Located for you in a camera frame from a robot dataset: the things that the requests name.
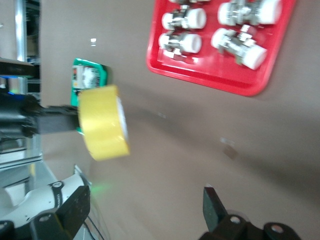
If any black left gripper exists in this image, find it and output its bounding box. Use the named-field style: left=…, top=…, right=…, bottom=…
left=0, top=94, right=81, bottom=139

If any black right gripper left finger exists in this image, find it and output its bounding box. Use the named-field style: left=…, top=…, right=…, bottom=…
left=0, top=184, right=91, bottom=240

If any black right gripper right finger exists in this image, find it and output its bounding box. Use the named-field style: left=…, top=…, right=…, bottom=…
left=198, top=186, right=303, bottom=240

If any yellow tape roll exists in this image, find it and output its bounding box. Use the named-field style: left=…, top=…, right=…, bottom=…
left=77, top=84, right=131, bottom=162

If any green plastic tray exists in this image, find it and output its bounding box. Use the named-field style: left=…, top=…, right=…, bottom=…
left=69, top=57, right=112, bottom=135

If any red plastic tray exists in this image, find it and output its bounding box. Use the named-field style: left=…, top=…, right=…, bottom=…
left=146, top=0, right=298, bottom=98

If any white circuit breaker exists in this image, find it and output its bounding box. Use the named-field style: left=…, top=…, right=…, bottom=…
left=83, top=66, right=101, bottom=89

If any white capped metal pipe fitting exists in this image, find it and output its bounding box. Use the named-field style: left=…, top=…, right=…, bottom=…
left=158, top=31, right=203, bottom=61
left=217, top=0, right=283, bottom=26
left=210, top=24, right=268, bottom=71
left=161, top=6, right=207, bottom=31

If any grey on-off switch box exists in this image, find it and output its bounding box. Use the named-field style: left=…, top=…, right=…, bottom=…
left=72, top=65, right=85, bottom=90

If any aluminium extrusion rail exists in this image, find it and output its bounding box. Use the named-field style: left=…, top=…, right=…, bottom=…
left=0, top=147, right=45, bottom=173

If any aluminium frame rack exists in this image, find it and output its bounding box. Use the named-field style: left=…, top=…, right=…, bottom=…
left=13, top=0, right=42, bottom=63

